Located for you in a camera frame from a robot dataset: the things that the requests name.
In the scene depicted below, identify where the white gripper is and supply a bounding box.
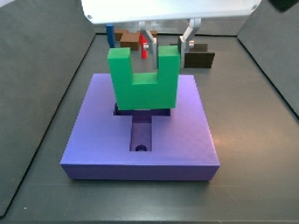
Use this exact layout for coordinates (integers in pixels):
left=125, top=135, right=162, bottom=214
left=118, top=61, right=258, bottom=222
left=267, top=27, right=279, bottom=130
left=81, top=0, right=262, bottom=69

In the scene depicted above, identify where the green U-shaped block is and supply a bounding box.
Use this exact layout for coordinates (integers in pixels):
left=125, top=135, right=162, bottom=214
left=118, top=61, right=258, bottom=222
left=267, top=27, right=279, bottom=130
left=107, top=45, right=181, bottom=110

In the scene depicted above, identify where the brown T-shaped block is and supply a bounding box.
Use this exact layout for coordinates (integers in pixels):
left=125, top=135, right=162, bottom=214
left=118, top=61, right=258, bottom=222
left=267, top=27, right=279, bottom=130
left=115, top=30, right=145, bottom=51

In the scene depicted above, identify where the red peg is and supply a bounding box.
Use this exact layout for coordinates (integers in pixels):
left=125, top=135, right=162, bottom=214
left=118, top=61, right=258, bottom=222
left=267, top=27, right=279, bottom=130
left=139, top=34, right=147, bottom=60

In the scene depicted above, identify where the blue peg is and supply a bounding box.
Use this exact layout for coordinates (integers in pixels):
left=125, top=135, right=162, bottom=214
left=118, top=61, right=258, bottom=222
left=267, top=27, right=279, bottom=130
left=106, top=24, right=117, bottom=48

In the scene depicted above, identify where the black fixture stand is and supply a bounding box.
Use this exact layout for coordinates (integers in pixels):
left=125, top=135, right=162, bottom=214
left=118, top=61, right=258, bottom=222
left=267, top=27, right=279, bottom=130
left=182, top=44, right=215, bottom=68

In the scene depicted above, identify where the purple board with cross slot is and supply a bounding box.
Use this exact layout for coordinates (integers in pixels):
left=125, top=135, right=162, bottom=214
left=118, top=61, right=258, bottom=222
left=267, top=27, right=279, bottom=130
left=61, top=73, right=221, bottom=180

